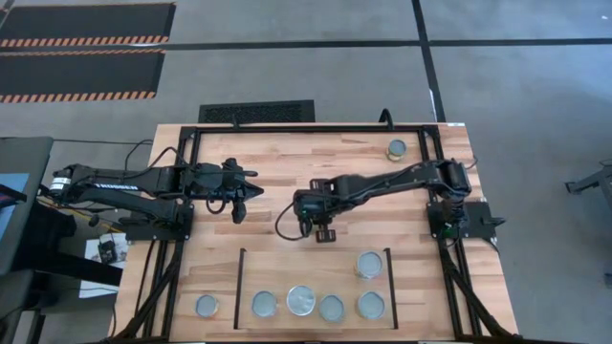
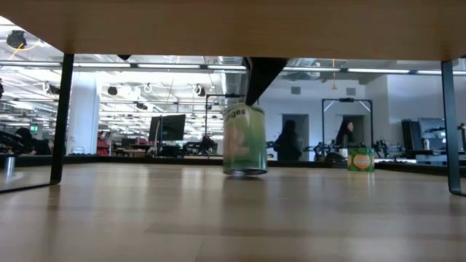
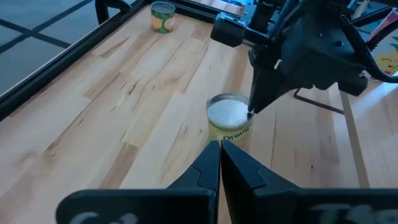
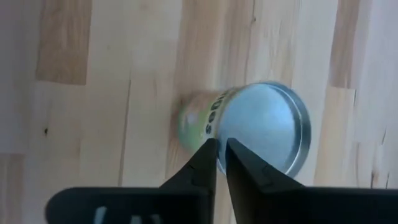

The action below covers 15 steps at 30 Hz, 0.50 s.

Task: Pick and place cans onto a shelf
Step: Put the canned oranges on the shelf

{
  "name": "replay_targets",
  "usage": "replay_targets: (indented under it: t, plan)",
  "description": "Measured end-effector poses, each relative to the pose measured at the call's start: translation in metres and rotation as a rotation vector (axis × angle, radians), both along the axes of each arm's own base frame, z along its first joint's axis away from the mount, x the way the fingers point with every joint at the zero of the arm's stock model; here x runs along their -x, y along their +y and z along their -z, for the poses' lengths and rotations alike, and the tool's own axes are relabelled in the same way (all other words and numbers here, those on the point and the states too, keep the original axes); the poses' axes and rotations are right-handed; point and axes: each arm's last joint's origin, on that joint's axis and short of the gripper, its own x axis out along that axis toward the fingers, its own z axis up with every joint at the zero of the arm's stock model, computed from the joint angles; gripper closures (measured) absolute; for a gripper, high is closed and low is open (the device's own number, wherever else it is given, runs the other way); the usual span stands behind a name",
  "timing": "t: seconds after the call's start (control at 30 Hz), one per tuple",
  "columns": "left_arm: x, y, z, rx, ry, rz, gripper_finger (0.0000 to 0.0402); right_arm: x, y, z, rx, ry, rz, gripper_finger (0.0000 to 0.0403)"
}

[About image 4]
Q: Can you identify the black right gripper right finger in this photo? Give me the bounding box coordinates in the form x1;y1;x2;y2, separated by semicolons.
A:
225;137;398;224

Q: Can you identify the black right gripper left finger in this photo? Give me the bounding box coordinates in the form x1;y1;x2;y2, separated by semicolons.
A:
45;138;218;224

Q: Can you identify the light green oranges can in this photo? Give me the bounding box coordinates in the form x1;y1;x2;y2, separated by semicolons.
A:
176;81;312;179

